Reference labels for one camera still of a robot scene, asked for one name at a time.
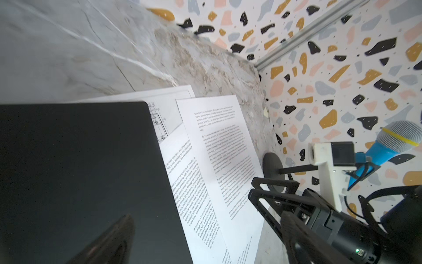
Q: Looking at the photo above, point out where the printed paper sheet with diagram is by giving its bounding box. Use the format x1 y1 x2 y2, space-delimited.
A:
67 86 231 264

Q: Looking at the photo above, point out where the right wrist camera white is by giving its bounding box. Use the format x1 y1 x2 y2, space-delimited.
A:
308 143 357 212

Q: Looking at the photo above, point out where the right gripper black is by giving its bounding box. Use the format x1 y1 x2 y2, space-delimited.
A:
248 177 422 264

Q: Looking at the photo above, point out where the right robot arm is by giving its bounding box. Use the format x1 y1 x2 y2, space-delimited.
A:
248 178 422 264

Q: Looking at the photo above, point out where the blue toy microphone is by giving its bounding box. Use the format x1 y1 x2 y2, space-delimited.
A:
348 121 422 190

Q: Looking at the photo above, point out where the orange folder black inside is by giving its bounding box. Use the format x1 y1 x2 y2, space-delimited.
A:
0 101 194 264

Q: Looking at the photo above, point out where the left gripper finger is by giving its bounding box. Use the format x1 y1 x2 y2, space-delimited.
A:
68 214 135 264

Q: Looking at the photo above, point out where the printed paper sheet top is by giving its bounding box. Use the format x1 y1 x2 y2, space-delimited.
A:
177 95 263 264

